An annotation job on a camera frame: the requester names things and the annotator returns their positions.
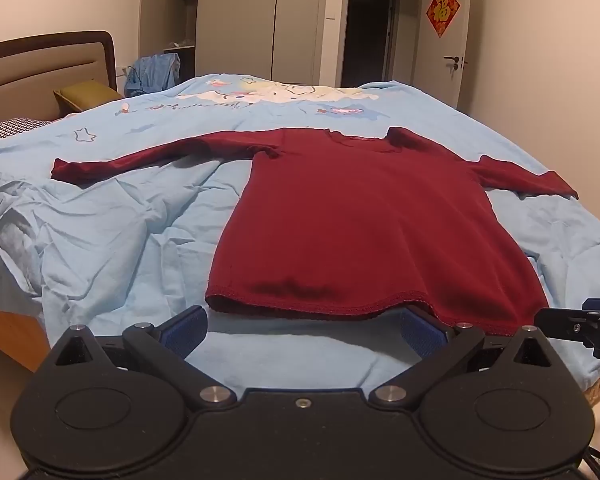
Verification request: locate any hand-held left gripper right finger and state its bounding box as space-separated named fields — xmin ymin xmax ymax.
xmin=368 ymin=306 xmax=562 ymax=411

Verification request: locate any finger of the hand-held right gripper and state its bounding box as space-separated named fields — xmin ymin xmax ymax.
xmin=533 ymin=298 xmax=600 ymax=360

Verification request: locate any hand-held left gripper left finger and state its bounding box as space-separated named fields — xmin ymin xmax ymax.
xmin=45 ymin=305 xmax=239 ymax=411

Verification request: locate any dark red long-sleeved shirt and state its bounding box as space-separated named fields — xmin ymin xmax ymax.
xmin=50 ymin=126 xmax=580 ymax=337

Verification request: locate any light blue printed blanket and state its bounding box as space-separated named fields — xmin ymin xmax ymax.
xmin=0 ymin=74 xmax=600 ymax=397

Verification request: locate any white door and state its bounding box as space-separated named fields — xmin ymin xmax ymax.
xmin=418 ymin=0 xmax=486 ymax=112

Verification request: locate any olive green pillow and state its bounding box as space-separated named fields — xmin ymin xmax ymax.
xmin=53 ymin=81 xmax=123 ymax=116

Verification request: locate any blue clothing heap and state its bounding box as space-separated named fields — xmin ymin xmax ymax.
xmin=124 ymin=51 xmax=182 ymax=98

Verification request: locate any houndstooth patterned pillow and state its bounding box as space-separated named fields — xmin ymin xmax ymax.
xmin=0 ymin=115 xmax=54 ymax=145

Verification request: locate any padded bed headboard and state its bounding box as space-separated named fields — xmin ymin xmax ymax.
xmin=0 ymin=30 xmax=118 ymax=128

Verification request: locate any grey wardrobe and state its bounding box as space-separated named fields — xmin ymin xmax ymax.
xmin=139 ymin=0 xmax=351 ymax=89

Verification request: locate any red diamond door decoration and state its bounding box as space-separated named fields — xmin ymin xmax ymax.
xmin=426 ymin=0 xmax=461 ymax=39

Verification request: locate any wooden bed frame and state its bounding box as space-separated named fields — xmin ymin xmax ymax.
xmin=0 ymin=304 xmax=51 ymax=374

